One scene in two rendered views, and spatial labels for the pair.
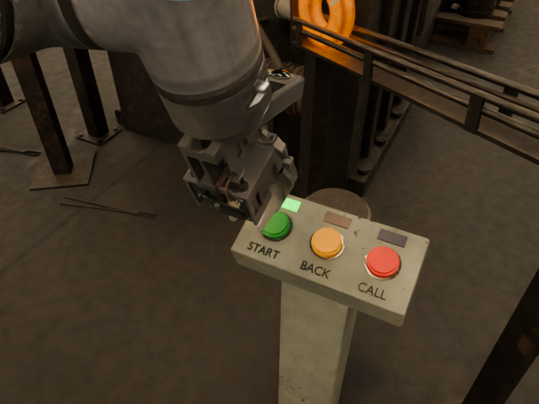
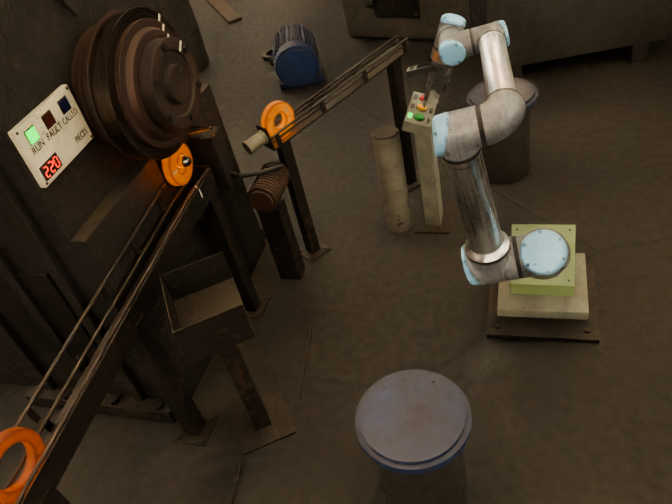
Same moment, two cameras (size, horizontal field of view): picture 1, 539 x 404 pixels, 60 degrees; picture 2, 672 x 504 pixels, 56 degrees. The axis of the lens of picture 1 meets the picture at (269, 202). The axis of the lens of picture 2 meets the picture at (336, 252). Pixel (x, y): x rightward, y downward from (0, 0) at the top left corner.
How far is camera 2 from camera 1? 2.58 m
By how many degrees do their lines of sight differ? 67
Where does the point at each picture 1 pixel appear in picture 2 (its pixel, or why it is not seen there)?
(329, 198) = (379, 134)
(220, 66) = not seen: hidden behind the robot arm
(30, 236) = (350, 394)
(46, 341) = (431, 330)
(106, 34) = not seen: hidden behind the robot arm
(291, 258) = (429, 115)
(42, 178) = (278, 430)
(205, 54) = not seen: hidden behind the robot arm
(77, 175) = (270, 405)
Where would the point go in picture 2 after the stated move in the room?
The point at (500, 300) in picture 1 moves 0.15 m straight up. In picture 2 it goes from (335, 179) to (330, 156)
